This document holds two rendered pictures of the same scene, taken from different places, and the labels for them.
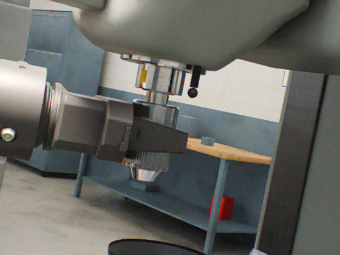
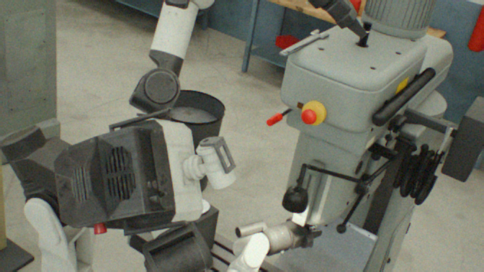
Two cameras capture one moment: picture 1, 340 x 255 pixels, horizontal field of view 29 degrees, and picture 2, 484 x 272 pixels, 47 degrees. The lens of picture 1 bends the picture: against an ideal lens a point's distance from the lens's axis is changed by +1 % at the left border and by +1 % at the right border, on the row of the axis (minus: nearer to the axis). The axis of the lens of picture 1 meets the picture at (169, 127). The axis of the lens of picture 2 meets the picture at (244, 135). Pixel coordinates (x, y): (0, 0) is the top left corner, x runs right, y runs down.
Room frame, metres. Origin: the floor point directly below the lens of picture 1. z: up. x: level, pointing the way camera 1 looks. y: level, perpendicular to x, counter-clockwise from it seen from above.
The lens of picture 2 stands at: (-0.61, 0.82, 2.38)
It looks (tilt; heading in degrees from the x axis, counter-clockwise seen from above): 30 degrees down; 338
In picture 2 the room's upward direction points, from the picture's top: 11 degrees clockwise
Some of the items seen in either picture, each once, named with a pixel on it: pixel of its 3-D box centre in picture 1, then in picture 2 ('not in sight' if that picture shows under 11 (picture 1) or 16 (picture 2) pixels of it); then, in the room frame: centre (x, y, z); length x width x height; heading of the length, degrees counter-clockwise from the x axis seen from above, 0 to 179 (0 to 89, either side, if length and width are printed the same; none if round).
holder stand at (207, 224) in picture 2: not in sight; (185, 219); (1.00, 0.34, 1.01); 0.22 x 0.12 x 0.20; 32
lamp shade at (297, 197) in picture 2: not in sight; (296, 196); (0.52, 0.17, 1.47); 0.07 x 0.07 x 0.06
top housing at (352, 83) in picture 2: not in sight; (356, 70); (0.65, 0.01, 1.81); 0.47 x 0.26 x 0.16; 130
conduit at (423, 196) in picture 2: not in sight; (410, 169); (0.66, -0.31, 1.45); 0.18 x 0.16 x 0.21; 130
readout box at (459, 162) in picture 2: not in sight; (473, 139); (0.58, -0.43, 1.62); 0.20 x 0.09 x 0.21; 130
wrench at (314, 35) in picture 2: not in sight; (304, 42); (0.62, 0.20, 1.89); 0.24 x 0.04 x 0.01; 132
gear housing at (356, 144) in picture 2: not in sight; (348, 108); (0.67, -0.02, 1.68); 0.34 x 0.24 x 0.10; 130
